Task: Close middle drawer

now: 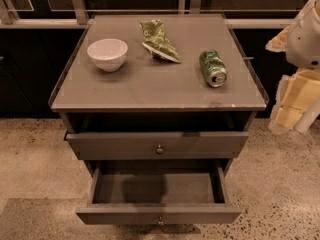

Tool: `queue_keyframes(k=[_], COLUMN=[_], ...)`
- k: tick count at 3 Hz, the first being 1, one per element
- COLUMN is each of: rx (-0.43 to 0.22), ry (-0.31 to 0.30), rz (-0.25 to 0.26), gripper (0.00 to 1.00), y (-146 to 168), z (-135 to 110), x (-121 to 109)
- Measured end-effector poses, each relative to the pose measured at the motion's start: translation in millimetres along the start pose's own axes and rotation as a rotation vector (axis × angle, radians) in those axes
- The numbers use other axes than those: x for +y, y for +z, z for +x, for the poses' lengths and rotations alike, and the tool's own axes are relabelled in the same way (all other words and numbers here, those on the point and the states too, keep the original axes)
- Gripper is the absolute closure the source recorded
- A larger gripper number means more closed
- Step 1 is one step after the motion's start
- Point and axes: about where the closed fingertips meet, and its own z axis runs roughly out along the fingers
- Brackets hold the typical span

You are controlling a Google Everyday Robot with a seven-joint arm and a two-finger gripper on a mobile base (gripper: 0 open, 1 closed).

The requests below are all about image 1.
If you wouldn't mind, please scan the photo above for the metal window frame rail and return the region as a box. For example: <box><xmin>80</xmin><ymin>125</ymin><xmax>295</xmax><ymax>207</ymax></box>
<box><xmin>0</xmin><ymin>0</ymin><xmax>308</xmax><ymax>29</ymax></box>

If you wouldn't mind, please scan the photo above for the grey drawer cabinet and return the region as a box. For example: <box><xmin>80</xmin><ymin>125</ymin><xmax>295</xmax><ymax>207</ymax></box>
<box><xmin>48</xmin><ymin>13</ymin><xmax>270</xmax><ymax>178</ymax></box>

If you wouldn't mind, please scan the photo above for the grey top drawer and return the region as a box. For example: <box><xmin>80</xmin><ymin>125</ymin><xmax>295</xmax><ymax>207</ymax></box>
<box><xmin>66</xmin><ymin>131</ymin><xmax>248</xmax><ymax>160</ymax></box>

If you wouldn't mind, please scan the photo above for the green soda can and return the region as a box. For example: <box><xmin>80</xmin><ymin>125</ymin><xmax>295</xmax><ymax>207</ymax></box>
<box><xmin>199</xmin><ymin>49</ymin><xmax>227</xmax><ymax>88</ymax></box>

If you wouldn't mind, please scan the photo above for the green crumpled chip bag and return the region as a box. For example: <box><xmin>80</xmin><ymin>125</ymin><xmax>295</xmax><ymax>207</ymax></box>
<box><xmin>140</xmin><ymin>19</ymin><xmax>181</xmax><ymax>63</ymax></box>

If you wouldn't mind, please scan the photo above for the white ceramic bowl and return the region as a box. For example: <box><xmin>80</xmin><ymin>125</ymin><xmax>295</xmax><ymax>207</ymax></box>
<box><xmin>87</xmin><ymin>39</ymin><xmax>128</xmax><ymax>72</ymax></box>

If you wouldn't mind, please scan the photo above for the white cylindrical post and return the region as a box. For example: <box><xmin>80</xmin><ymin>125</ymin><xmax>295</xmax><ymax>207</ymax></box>
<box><xmin>295</xmin><ymin>98</ymin><xmax>320</xmax><ymax>133</ymax></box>

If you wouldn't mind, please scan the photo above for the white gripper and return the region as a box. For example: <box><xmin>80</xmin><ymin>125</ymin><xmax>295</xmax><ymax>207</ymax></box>
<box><xmin>265</xmin><ymin>27</ymin><xmax>320</xmax><ymax>134</ymax></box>

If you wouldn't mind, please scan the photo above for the grey drawer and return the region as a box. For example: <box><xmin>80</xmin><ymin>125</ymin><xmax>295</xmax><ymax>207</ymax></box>
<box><xmin>76</xmin><ymin>159</ymin><xmax>241</xmax><ymax>225</ymax></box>
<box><xmin>66</xmin><ymin>131</ymin><xmax>248</xmax><ymax>160</ymax></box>

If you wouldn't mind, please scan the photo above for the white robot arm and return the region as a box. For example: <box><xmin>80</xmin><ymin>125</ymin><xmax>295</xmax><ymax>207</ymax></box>
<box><xmin>265</xmin><ymin>0</ymin><xmax>320</xmax><ymax>134</ymax></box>

